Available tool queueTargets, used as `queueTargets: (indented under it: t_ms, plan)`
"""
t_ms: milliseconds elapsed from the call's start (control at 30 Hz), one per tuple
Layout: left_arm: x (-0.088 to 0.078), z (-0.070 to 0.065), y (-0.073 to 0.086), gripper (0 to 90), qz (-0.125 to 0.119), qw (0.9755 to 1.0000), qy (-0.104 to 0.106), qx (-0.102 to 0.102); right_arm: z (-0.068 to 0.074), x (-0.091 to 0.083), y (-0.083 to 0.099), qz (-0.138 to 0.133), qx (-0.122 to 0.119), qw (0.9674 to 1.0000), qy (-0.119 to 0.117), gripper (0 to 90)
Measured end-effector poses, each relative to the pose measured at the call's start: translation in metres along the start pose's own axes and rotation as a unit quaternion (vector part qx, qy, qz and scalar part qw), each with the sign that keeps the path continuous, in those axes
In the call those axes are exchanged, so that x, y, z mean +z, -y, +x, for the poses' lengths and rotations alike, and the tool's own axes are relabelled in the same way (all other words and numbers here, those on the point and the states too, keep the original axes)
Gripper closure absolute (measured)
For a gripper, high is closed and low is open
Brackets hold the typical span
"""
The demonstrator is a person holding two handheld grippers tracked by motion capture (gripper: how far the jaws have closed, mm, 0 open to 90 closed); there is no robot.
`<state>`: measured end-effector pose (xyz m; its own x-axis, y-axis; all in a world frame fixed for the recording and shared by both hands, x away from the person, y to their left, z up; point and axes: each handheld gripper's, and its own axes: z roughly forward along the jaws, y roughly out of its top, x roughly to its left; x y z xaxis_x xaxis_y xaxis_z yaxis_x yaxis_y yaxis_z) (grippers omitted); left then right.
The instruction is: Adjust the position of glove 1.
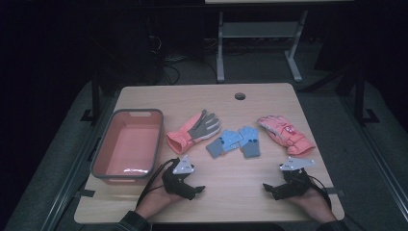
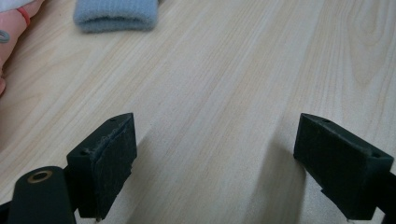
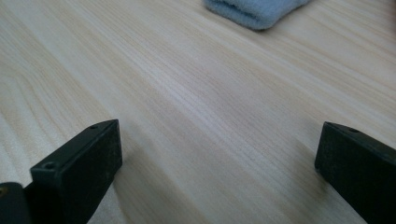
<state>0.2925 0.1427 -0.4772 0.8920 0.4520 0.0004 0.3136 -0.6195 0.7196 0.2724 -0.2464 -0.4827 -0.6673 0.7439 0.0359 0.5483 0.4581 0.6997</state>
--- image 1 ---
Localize black floor cables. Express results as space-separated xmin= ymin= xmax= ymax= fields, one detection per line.
xmin=148 ymin=34 xmax=182 ymax=87

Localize white metal table frame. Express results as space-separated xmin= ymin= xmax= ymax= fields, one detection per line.
xmin=204 ymin=0 xmax=354 ymax=84

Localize pink bin with grey rim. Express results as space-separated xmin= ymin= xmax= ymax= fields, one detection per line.
xmin=89 ymin=108 xmax=165 ymax=187

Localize grey metal floor rail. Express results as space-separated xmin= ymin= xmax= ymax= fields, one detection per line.
xmin=39 ymin=95 xmax=120 ymax=231
xmin=339 ymin=92 xmax=408 ymax=223

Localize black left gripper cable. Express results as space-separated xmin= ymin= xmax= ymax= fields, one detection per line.
xmin=136 ymin=158 xmax=181 ymax=208

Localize black metal stand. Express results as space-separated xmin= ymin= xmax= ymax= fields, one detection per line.
xmin=351 ymin=66 xmax=381 ymax=126
xmin=80 ymin=71 xmax=104 ymax=124

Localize blue knit glove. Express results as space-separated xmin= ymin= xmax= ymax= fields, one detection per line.
xmin=205 ymin=129 xmax=242 ymax=160
xmin=238 ymin=125 xmax=262 ymax=159

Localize person's left hand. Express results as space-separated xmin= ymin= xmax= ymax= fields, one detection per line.
xmin=136 ymin=177 xmax=186 ymax=219

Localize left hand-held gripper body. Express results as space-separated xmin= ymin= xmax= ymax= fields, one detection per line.
xmin=162 ymin=155 xmax=195 ymax=200

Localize pink printed glove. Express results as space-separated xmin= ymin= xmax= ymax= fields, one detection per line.
xmin=256 ymin=115 xmax=317 ymax=156

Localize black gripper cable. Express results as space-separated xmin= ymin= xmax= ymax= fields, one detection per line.
xmin=306 ymin=174 xmax=333 ymax=207
xmin=136 ymin=158 xmax=181 ymax=208

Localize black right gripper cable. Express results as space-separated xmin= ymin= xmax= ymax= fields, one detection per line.
xmin=306 ymin=174 xmax=333 ymax=207

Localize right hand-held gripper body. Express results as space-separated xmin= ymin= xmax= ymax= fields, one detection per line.
xmin=275 ymin=156 xmax=316 ymax=198

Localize person's right hand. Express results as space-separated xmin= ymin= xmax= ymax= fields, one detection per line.
xmin=288 ymin=188 xmax=336 ymax=223

